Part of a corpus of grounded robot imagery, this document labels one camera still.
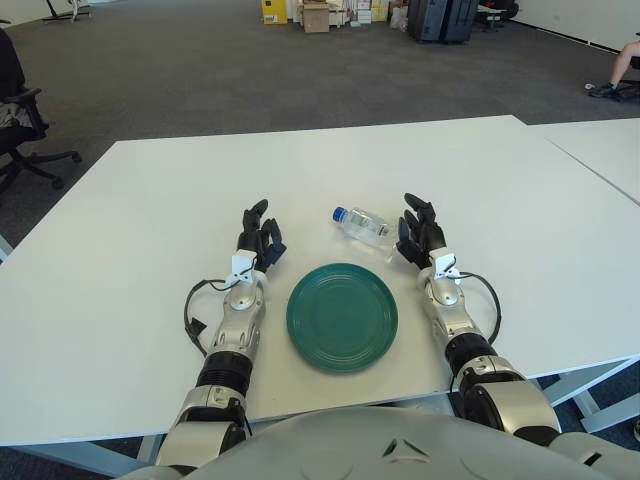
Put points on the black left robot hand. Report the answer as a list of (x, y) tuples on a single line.
[(252, 239)]

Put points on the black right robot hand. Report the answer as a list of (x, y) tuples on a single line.
[(425, 235)]

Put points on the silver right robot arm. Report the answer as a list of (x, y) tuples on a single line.
[(465, 345)]

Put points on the seated person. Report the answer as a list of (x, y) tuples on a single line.
[(622, 62)]

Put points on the green round plate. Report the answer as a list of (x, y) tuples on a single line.
[(342, 317)]

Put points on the stack of white boxes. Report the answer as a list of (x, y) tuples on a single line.
[(357, 11)]

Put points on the clear bottle with blue cap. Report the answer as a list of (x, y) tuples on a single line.
[(367, 231)]

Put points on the black cabinet in background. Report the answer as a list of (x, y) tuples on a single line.
[(460, 20)]

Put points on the yellow box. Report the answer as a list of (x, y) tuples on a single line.
[(274, 11)]

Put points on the white desk base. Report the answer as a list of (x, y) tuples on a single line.
[(67, 10)]

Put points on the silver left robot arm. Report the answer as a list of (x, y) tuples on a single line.
[(237, 320)]

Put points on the grey robot torso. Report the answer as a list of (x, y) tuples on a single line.
[(350, 445)]

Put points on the brown cardboard box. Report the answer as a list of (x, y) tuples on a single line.
[(316, 20)]

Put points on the white plastic bag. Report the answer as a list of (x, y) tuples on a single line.
[(398, 19)]

